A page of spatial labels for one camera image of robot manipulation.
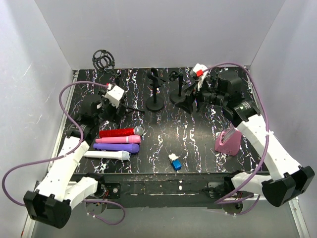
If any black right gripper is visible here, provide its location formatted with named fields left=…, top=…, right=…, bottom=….
left=174, top=77, right=227, bottom=115

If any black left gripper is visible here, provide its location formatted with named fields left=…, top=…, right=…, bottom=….
left=96, top=90, right=127, bottom=125

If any black stand with purple mic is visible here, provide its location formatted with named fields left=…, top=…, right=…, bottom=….
left=168, top=71, right=187, bottom=104

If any black round-base mic stand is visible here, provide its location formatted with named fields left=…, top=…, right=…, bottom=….
left=146, top=67, right=166, bottom=112

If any silver studio mic shock mount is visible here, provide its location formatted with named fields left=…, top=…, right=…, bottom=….
left=99, top=126, right=144, bottom=138

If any pink handheld microphone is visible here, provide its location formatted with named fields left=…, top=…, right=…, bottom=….
left=96, top=135, right=141, bottom=144

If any purple handheld microphone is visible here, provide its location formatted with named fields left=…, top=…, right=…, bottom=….
left=93, top=143, right=139, bottom=154

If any white handheld microphone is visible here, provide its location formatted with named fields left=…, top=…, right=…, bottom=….
left=84, top=151, right=130, bottom=161

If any black tripod stand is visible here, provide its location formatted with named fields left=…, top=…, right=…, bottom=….
left=92, top=49, right=146, bottom=116

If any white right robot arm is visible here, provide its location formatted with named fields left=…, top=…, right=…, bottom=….
left=176, top=69, right=315, bottom=207

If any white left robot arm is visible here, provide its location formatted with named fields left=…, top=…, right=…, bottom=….
left=23, top=93, right=126, bottom=229

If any pink box holder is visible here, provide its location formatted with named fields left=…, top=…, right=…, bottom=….
left=214, top=125, right=242, bottom=156

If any blue and white block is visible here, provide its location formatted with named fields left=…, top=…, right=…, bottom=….
left=168, top=153, right=182, bottom=171

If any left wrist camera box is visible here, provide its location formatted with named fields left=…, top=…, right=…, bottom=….
left=105, top=84, right=125, bottom=108

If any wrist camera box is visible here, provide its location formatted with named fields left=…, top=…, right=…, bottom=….
left=190, top=63, right=208, bottom=91
left=105, top=84, right=125, bottom=108

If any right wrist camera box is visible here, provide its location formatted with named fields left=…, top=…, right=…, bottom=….
left=190, top=63, right=208, bottom=91

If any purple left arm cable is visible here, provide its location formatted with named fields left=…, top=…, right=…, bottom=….
left=1, top=81, right=126, bottom=226

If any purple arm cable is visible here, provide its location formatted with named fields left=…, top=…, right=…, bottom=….
left=199, top=62, right=269, bottom=216
left=1, top=81, right=126, bottom=226

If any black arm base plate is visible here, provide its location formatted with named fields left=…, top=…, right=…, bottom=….
left=77, top=178, right=255, bottom=210

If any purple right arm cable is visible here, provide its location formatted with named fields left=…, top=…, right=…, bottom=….
left=199, top=62, right=269, bottom=216

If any aluminium frame rail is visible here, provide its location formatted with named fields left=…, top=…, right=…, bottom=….
left=23, top=192, right=310, bottom=238

